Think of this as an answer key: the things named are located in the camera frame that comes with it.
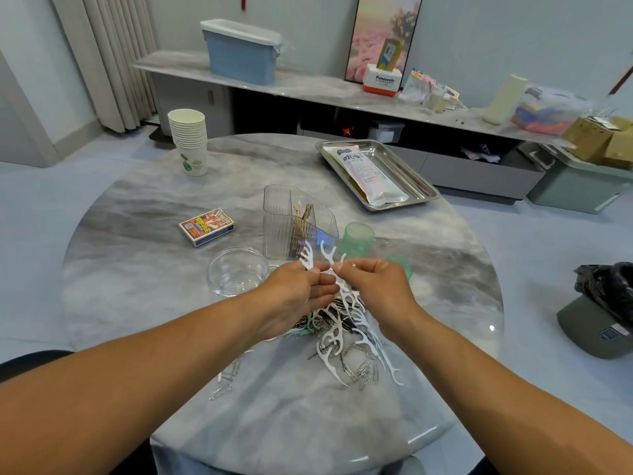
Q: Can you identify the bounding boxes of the person's right hand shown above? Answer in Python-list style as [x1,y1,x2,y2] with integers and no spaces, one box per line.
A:
[331,257,427,337]

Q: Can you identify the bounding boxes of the person's left hand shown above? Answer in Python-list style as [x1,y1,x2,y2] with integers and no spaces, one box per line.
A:
[247,260,340,340]

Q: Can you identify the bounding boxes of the pile of floss picks and clips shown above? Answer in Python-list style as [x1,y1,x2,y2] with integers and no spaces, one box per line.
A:
[208,203,407,400]

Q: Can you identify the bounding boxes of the translucent green plastic cup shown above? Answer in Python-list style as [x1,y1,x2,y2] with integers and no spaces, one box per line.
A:
[338,221,377,261]

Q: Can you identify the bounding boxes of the clear round plastic bowl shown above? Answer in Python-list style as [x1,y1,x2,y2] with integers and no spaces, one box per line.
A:
[206,247,271,299]

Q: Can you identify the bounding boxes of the clear ribbed organizer box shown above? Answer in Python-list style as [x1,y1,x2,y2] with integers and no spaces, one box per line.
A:
[262,183,340,261]

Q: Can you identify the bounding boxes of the colourful matchbox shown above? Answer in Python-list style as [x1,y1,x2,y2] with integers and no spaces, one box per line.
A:
[178,208,237,248]

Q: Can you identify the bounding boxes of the metal tray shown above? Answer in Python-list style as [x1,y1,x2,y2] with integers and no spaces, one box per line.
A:
[315,138,442,212]

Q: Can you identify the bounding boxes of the clear printed plastic bag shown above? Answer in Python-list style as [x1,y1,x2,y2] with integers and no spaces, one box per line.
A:
[333,144,409,208]

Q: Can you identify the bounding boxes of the group of white paper cups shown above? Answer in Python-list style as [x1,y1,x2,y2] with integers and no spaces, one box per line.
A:
[167,108,210,177]

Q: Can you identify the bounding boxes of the person's right forearm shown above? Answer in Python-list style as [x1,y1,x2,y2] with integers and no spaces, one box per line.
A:
[400,311,633,475]

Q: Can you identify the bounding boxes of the person's left forearm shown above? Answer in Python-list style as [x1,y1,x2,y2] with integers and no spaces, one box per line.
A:
[0,296,268,475]

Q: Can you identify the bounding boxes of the pale green plastic lid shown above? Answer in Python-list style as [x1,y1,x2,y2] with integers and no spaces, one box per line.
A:
[388,254,415,281]

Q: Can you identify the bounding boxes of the white box in cabinet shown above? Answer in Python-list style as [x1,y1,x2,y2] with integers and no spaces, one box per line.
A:
[368,121,406,145]

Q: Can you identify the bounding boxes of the loose papers in cabinet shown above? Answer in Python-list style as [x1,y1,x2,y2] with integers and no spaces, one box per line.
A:
[460,144,506,163]

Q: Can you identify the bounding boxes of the clear bag of snacks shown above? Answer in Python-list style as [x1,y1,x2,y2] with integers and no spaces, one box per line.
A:
[398,70,435,105]

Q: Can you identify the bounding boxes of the white and red small box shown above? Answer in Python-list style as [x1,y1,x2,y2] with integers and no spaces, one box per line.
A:
[362,63,404,97]

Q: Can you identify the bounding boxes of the grey cabinet with marble top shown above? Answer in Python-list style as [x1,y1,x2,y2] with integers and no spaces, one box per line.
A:
[131,50,580,204]

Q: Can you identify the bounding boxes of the trash bin with black bag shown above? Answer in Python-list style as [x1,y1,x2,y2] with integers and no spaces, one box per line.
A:
[557,262,633,360]

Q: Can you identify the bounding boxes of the cream paper roll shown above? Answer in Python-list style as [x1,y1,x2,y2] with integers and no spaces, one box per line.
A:
[483,74,530,127]

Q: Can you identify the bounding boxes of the grey green storage bin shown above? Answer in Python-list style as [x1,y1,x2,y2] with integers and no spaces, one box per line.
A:
[522,143,633,214]

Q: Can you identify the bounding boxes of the small colourful box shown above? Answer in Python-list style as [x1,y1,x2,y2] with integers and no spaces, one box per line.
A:
[377,38,405,71]

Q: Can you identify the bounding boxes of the clear storage box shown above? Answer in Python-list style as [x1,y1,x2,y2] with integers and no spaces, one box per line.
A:
[512,86,595,137]

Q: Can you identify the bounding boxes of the blue storage box white lid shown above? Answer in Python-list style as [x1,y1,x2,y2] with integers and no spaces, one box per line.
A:
[200,18,285,87]

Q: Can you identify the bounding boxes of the framed pink picture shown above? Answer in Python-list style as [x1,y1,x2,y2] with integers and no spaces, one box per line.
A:
[345,0,425,83]

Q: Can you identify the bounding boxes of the cardboard box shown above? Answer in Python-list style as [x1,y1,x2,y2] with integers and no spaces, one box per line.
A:
[564,115,633,169]

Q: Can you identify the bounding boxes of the beige curtain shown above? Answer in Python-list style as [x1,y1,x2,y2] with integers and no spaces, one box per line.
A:
[49,0,160,135]

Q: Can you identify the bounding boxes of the red gold string wall hanging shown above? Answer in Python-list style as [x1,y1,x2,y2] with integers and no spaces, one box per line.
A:
[610,64,633,95]

